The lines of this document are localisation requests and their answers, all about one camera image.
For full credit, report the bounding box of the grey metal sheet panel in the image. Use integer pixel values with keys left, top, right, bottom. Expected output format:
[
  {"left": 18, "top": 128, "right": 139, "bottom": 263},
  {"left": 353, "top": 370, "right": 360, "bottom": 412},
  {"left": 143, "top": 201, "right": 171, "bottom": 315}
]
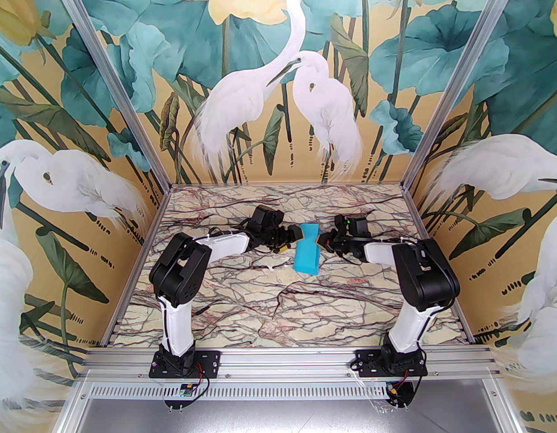
[{"left": 57, "top": 397, "right": 520, "bottom": 433}]

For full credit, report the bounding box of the perforated metal strip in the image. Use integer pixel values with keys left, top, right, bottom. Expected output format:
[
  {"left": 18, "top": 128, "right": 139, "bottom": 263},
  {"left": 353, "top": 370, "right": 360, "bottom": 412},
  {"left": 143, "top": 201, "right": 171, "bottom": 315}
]
[{"left": 78, "top": 381, "right": 396, "bottom": 401}]

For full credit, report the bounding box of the aluminium table edge rail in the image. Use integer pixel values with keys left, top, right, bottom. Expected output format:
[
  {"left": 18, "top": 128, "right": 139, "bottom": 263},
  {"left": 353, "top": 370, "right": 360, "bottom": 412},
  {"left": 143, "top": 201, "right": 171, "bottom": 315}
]
[
  {"left": 98, "top": 187, "right": 174, "bottom": 347},
  {"left": 401, "top": 187, "right": 478, "bottom": 345}
]

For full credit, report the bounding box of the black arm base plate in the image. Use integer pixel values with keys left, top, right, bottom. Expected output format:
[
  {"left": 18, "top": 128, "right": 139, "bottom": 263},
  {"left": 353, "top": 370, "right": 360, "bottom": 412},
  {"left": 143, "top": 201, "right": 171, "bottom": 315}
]
[
  {"left": 354, "top": 349, "right": 428, "bottom": 378},
  {"left": 150, "top": 350, "right": 221, "bottom": 380}
]

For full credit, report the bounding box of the aluminium front frame rail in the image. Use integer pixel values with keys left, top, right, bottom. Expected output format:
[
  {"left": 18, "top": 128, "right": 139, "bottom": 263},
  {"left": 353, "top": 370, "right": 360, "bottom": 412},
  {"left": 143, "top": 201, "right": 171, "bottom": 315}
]
[{"left": 75, "top": 345, "right": 505, "bottom": 383}]

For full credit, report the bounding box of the red black power cable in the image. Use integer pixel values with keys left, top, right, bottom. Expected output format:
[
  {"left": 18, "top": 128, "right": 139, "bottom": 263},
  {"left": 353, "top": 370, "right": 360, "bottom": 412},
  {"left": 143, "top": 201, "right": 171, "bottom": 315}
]
[
  {"left": 387, "top": 359, "right": 427, "bottom": 398},
  {"left": 188, "top": 363, "right": 211, "bottom": 395}
]

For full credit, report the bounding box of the black round mounting bracket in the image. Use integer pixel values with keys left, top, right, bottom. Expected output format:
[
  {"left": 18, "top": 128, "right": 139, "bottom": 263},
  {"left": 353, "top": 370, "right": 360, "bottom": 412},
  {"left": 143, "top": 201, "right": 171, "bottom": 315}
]
[{"left": 386, "top": 379, "right": 420, "bottom": 409}]

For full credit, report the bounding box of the aluminium frame post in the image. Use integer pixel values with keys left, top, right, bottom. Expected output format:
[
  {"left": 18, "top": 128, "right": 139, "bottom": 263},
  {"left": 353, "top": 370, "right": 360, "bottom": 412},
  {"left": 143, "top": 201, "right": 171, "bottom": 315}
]
[
  {"left": 48, "top": 0, "right": 173, "bottom": 190},
  {"left": 403, "top": 0, "right": 518, "bottom": 190}
]

